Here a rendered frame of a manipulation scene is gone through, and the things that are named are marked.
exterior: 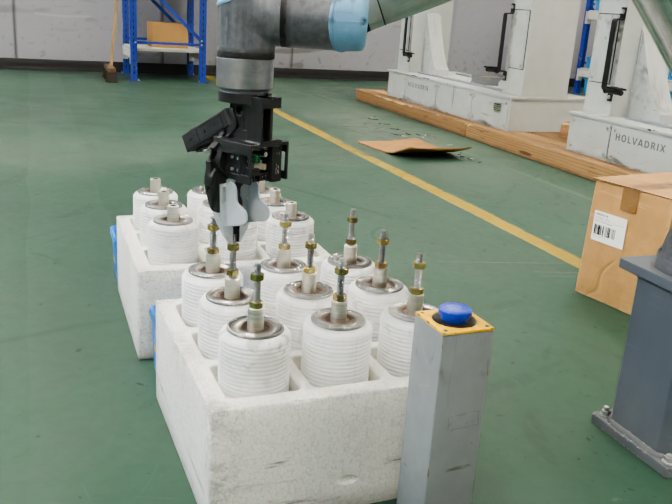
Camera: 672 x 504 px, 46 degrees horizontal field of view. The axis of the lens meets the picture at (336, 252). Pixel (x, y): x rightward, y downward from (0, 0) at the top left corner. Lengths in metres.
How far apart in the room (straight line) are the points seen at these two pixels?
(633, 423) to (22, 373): 1.06
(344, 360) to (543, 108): 3.54
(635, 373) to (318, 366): 0.56
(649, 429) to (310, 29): 0.82
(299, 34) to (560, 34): 3.53
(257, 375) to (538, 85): 3.59
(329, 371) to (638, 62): 2.99
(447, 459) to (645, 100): 2.97
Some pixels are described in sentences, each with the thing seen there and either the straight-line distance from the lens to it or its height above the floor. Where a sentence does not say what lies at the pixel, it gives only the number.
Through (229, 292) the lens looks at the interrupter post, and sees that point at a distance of 1.13.
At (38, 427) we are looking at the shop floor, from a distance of 1.35.
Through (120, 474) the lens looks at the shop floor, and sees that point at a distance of 1.21.
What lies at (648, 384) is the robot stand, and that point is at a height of 0.12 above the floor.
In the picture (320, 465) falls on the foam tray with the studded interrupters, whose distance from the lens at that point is 1.08.
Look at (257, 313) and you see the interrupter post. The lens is 1.02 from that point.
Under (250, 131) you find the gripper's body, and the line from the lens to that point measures 1.04.
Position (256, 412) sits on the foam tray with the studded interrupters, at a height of 0.17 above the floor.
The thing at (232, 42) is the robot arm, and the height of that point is 0.61.
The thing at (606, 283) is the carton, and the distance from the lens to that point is 2.05.
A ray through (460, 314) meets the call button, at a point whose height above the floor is 0.33.
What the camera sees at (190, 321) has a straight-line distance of 1.25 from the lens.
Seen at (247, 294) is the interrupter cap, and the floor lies 0.25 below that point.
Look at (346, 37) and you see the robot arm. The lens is 1.02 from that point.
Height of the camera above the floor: 0.66
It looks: 17 degrees down
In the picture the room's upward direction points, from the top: 4 degrees clockwise
